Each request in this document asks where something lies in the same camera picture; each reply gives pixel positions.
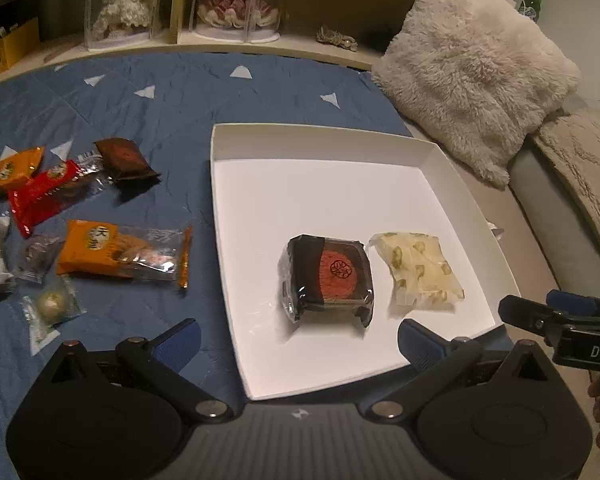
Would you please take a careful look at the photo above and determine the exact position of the white nougat snack pack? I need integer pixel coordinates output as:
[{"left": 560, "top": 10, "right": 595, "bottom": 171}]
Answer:
[{"left": 370, "top": 232, "right": 465, "bottom": 315}]

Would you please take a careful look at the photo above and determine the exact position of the small round ball snack pack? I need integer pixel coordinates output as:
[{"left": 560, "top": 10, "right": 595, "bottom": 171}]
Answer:
[{"left": 21, "top": 275, "right": 86, "bottom": 346}]

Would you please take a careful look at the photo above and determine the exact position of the orange snack pack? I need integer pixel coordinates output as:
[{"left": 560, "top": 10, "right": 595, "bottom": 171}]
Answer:
[
  {"left": 0, "top": 146, "right": 45, "bottom": 196},
  {"left": 56, "top": 220, "right": 193, "bottom": 289}
]

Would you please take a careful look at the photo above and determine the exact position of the black red mooncake pack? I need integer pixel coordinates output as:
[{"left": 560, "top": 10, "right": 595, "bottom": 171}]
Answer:
[{"left": 278, "top": 234, "right": 375, "bottom": 328}]

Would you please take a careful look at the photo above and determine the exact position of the red snack pack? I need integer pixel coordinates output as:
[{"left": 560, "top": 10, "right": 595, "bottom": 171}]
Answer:
[{"left": 8, "top": 151, "right": 109, "bottom": 238}]

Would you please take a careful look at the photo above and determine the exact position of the crumpled silver wrapper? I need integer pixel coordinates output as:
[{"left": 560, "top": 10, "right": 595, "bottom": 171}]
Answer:
[{"left": 486, "top": 221, "right": 504, "bottom": 240}]

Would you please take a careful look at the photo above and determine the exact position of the beige knit blanket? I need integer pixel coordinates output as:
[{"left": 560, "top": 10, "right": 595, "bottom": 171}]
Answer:
[{"left": 534, "top": 107, "right": 600, "bottom": 243}]

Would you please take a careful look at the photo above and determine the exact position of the small dark candy pack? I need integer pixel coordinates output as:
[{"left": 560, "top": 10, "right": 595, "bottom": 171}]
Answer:
[{"left": 14, "top": 234, "right": 65, "bottom": 285}]

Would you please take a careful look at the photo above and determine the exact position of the dark brown snack pack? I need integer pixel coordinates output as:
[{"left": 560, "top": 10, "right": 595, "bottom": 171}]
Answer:
[{"left": 95, "top": 138, "right": 160, "bottom": 194}]

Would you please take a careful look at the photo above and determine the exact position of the white cardboard box tray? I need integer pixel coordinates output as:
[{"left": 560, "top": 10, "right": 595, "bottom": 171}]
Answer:
[{"left": 210, "top": 124, "right": 517, "bottom": 401}]

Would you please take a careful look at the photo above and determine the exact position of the fluffy white pillow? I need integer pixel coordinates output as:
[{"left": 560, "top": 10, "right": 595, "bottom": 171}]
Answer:
[{"left": 372, "top": 0, "right": 581, "bottom": 188}]

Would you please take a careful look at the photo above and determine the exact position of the blue quilt with triangles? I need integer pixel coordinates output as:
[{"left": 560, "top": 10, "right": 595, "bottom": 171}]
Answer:
[{"left": 0, "top": 52, "right": 414, "bottom": 480}]

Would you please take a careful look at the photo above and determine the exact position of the green glass bottle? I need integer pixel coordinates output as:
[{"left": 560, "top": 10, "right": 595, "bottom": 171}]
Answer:
[{"left": 518, "top": 0, "right": 543, "bottom": 22}]

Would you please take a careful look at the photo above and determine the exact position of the small ornament on shelf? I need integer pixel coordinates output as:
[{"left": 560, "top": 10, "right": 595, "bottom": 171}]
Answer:
[{"left": 315, "top": 25, "right": 358, "bottom": 52}]

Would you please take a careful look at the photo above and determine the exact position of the yellow box on shelf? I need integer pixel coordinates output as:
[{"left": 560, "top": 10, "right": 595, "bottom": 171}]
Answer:
[{"left": 0, "top": 18, "right": 40, "bottom": 74}]

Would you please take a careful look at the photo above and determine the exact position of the wooden headboard shelf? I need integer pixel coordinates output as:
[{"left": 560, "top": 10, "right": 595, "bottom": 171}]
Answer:
[{"left": 0, "top": 0, "right": 414, "bottom": 83}]

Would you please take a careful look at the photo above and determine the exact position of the white dress doll in case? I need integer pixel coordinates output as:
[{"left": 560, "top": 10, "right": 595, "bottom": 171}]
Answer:
[{"left": 84, "top": 0, "right": 159, "bottom": 51}]

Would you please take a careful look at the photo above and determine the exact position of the red dress doll in case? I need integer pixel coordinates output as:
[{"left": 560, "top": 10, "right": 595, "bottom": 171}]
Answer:
[{"left": 190, "top": 0, "right": 282, "bottom": 44}]

